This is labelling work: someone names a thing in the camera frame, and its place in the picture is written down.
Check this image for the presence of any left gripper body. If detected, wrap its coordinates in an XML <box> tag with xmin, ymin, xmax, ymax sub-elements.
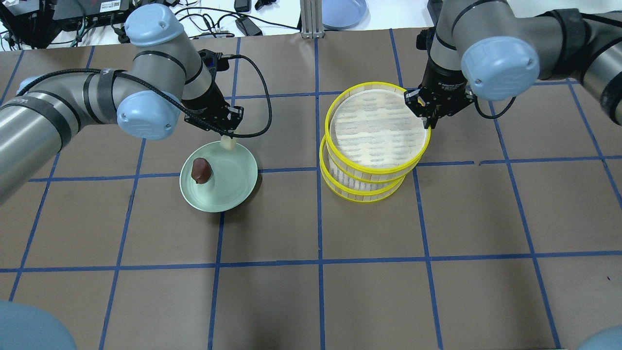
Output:
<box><xmin>184</xmin><ymin>83</ymin><xmax>243</xmax><ymax>135</ymax></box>

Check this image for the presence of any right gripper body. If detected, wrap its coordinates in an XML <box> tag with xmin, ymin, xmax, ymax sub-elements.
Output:
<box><xmin>404</xmin><ymin>58</ymin><xmax>475</xmax><ymax>120</ymax></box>

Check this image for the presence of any yellow steamer layer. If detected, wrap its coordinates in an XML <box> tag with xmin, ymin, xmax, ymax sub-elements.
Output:
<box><xmin>324</xmin><ymin>82</ymin><xmax>432</xmax><ymax>187</ymax></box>
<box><xmin>318</xmin><ymin>137</ymin><xmax>406</xmax><ymax>203</ymax></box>

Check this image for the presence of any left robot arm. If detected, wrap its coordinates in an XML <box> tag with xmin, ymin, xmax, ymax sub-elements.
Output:
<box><xmin>0</xmin><ymin>4</ymin><xmax>243</xmax><ymax>203</ymax></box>

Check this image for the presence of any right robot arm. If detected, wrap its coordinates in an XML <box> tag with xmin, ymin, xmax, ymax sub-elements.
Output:
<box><xmin>404</xmin><ymin>0</ymin><xmax>622</xmax><ymax>129</ymax></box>

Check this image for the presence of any brown bun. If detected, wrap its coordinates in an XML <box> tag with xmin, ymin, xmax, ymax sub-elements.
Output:
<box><xmin>190</xmin><ymin>157</ymin><xmax>213</xmax><ymax>184</ymax></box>

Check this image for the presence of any light green plate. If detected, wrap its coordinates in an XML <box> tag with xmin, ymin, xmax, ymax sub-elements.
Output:
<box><xmin>178</xmin><ymin>141</ymin><xmax>259</xmax><ymax>213</ymax></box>

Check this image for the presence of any black power adapter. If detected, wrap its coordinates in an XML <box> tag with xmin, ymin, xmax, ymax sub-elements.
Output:
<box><xmin>235</xmin><ymin>17</ymin><xmax>263</xmax><ymax>37</ymax></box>

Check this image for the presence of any blue plate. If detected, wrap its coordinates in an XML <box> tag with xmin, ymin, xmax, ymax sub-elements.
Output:
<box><xmin>321</xmin><ymin>0</ymin><xmax>367</xmax><ymax>30</ymax></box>

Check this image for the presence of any aluminium frame post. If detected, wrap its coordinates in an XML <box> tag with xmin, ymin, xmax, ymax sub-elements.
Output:
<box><xmin>300</xmin><ymin>0</ymin><xmax>325</xmax><ymax>38</ymax></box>

